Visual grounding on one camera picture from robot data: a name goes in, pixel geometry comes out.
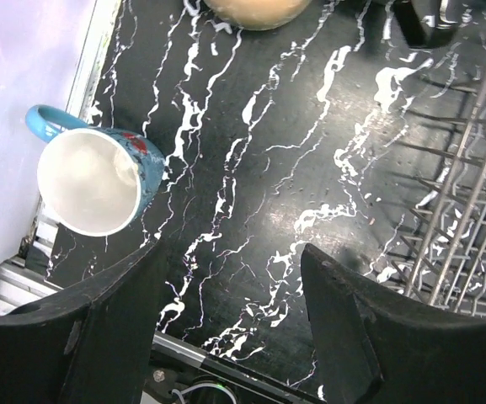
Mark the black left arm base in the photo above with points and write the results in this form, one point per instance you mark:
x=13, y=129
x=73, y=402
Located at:
x=171, y=381

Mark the cream scalloped mug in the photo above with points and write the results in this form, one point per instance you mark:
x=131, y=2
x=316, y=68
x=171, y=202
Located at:
x=429, y=25

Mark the grey wire dish rack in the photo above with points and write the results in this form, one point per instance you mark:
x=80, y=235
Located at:
x=443, y=262

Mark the tan brown mug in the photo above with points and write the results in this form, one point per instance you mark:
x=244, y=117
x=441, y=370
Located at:
x=257, y=15

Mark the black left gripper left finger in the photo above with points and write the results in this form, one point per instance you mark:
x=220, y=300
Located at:
x=88, y=343

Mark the teal floral mug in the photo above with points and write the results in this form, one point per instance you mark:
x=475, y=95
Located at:
x=96, y=180

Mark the aluminium frame rail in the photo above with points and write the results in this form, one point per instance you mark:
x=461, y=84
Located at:
x=51, y=52

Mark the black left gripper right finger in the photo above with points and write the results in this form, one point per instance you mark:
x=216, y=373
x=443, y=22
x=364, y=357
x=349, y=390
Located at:
x=374, y=345

